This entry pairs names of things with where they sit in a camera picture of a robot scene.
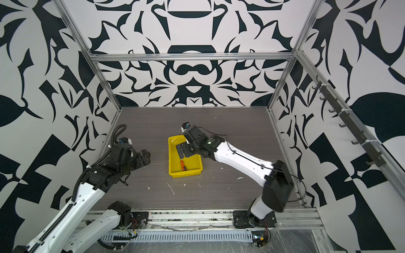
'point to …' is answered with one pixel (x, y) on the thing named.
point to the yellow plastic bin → (193, 163)
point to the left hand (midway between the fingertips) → (141, 154)
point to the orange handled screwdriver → (183, 167)
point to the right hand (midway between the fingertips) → (185, 144)
